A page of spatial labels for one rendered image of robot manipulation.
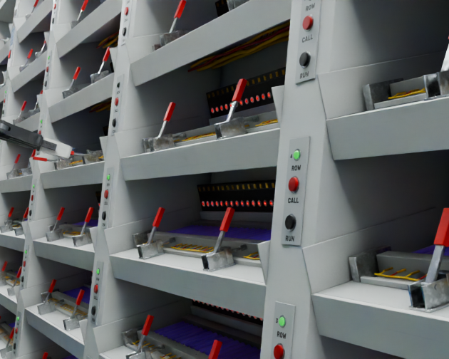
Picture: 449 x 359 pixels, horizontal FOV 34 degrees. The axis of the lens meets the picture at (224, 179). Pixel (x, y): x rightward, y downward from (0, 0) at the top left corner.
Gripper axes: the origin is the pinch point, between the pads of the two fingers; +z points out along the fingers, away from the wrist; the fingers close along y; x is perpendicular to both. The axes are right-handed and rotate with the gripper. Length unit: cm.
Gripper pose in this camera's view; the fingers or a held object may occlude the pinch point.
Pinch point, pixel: (54, 148)
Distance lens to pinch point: 167.7
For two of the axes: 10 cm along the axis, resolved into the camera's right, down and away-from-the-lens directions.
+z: 8.6, 3.1, 4.2
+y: 4.5, -0.3, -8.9
